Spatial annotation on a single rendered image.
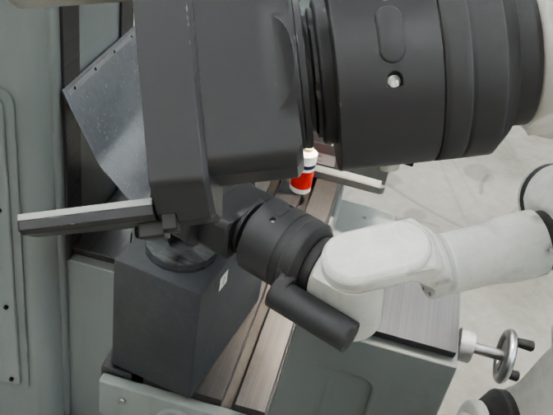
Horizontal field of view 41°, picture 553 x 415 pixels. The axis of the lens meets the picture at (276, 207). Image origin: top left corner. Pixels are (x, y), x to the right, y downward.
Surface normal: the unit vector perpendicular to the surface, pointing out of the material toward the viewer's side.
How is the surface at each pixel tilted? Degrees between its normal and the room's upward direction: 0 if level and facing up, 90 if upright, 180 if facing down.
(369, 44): 54
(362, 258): 18
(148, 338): 90
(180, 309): 90
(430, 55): 63
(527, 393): 90
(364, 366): 90
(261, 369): 0
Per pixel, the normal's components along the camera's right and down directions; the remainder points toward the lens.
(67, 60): 0.96, 0.25
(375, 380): -0.23, 0.55
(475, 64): -0.01, 0.23
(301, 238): -0.13, -0.54
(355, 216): 0.14, -0.80
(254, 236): -0.41, -0.11
